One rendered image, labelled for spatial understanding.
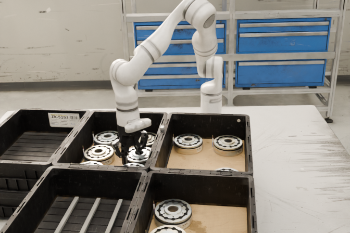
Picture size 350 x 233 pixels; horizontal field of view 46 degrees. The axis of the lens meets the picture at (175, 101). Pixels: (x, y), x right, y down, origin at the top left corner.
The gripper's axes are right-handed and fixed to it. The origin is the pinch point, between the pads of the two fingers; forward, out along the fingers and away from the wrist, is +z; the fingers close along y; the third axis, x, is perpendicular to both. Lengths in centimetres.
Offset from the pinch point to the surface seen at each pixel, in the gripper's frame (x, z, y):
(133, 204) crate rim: 30.6, -7.9, 17.3
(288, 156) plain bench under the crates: 16, 15, -63
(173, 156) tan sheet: 4.5, 2.2, -14.3
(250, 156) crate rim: 33.0, -7.8, -22.2
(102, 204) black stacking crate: 13.2, 2.3, 18.0
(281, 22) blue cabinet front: -100, 1, -195
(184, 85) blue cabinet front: -147, 51, -135
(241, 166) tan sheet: 24.0, 2.3, -28.0
